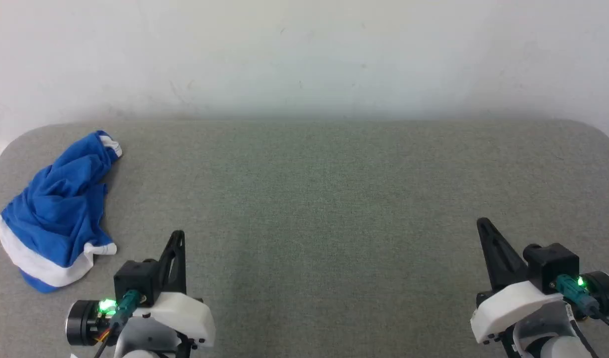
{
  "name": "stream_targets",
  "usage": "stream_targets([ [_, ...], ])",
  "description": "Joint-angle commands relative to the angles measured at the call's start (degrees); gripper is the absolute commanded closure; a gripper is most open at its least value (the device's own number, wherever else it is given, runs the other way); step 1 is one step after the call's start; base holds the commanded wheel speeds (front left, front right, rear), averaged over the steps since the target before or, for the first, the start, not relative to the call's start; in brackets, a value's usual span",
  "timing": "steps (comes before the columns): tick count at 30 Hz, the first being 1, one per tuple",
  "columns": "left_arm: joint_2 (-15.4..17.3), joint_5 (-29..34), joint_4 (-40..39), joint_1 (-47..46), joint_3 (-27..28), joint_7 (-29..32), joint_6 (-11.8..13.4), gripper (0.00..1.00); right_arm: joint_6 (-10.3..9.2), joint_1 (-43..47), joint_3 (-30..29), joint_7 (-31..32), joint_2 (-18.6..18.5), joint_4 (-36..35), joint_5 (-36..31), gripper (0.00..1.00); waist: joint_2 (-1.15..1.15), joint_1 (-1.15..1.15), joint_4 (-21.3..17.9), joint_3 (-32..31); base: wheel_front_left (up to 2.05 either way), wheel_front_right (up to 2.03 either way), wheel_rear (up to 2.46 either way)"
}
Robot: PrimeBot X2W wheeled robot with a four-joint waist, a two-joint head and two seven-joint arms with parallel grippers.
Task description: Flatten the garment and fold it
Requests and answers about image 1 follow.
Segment grey fabric surface cover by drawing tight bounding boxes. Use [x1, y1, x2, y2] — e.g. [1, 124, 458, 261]
[0, 118, 609, 358]

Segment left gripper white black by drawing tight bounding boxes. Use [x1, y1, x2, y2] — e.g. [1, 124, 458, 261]
[66, 230, 217, 349]

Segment green connector right camera cable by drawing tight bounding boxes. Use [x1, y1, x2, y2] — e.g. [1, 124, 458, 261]
[554, 274, 609, 335]

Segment blue shorts with white trim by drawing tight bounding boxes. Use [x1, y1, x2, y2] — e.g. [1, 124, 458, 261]
[0, 130, 123, 294]

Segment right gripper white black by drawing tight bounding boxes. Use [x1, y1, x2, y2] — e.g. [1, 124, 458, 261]
[470, 217, 609, 345]

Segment green connector camera cable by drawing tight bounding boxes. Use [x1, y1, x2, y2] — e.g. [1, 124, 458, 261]
[93, 290, 142, 358]
[554, 274, 609, 335]

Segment green connector left camera cable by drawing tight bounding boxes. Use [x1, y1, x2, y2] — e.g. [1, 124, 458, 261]
[93, 290, 142, 358]

